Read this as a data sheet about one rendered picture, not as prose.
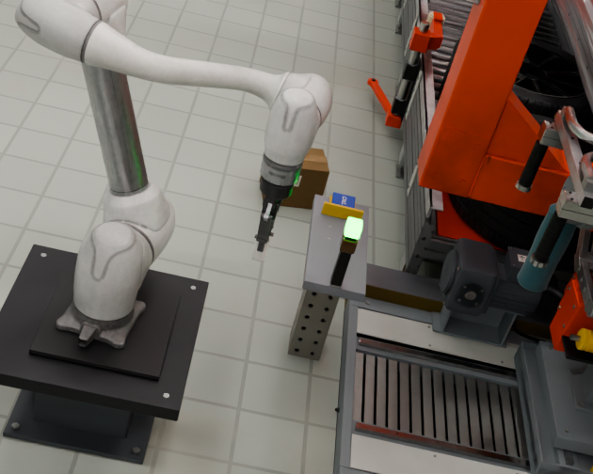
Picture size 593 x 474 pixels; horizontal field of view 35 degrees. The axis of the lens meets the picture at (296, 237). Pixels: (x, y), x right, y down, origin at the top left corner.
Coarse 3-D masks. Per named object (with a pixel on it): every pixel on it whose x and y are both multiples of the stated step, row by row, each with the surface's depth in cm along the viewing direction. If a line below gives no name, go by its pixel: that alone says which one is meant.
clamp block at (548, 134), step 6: (546, 120) 248; (546, 126) 245; (552, 126) 245; (540, 132) 248; (546, 132) 245; (552, 132) 244; (540, 138) 247; (546, 138) 246; (552, 138) 246; (558, 138) 245; (546, 144) 247; (552, 144) 246; (558, 144) 246
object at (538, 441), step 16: (528, 352) 299; (528, 368) 292; (528, 384) 284; (528, 400) 281; (528, 416) 277; (544, 416) 277; (528, 432) 274; (544, 432) 271; (528, 448) 271; (544, 448) 266; (544, 464) 259; (560, 464) 260; (576, 464) 261; (592, 464) 265
